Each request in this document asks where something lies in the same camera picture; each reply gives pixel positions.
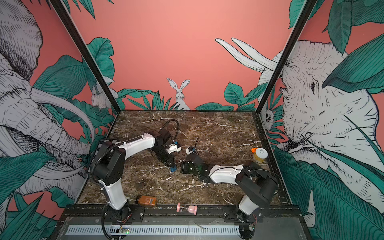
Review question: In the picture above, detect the right black frame post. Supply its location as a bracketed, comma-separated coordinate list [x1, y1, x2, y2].
[256, 0, 317, 115]

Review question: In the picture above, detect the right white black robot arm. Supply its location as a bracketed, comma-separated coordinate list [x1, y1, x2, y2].
[181, 152, 279, 223]

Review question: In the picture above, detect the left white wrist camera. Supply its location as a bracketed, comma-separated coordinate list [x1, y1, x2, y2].
[167, 141, 182, 154]

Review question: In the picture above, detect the pink hourglass timer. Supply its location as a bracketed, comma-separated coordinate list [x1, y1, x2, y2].
[177, 203, 198, 216]

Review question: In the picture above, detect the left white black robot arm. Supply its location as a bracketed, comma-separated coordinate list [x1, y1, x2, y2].
[89, 129, 181, 222]

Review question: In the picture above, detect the white perforated strip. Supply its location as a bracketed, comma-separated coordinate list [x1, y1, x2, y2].
[65, 225, 240, 236]

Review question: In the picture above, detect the black frame post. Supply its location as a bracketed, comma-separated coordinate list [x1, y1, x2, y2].
[256, 0, 317, 115]
[50, 0, 121, 114]

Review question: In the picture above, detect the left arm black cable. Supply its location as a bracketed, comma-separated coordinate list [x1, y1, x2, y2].
[160, 118, 181, 143]

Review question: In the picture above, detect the black white checkerboard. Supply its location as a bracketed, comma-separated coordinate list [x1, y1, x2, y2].
[99, 138, 119, 145]

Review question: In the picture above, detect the left black frame post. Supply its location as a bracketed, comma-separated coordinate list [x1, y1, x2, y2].
[50, 0, 121, 114]

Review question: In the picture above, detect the amber brown bottle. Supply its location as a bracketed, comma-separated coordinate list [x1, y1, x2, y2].
[135, 195, 157, 208]

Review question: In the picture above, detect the black mounting rail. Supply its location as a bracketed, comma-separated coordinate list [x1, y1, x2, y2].
[59, 204, 302, 224]

